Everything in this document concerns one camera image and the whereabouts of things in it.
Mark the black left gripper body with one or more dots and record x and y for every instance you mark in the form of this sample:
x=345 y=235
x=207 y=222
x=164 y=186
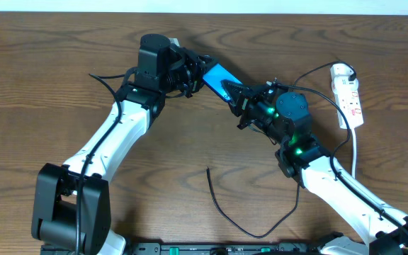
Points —
x=195 y=71

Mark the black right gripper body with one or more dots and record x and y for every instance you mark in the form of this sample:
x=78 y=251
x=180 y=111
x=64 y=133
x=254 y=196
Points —
x=246 y=105

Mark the blue Galaxy smartphone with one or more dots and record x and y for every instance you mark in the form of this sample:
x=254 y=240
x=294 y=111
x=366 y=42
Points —
x=214 y=78

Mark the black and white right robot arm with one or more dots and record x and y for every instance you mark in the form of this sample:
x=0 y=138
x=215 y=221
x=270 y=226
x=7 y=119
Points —
x=283 y=116

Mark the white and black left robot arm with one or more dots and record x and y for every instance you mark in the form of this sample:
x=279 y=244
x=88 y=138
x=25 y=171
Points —
x=72 y=202

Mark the white USB charger plug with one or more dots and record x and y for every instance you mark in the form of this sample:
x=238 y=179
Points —
x=343 y=77

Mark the white power strip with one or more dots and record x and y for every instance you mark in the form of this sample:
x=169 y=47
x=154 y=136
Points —
x=347 y=99

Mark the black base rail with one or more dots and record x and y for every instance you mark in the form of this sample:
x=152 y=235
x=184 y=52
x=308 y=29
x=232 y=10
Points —
x=151 y=248

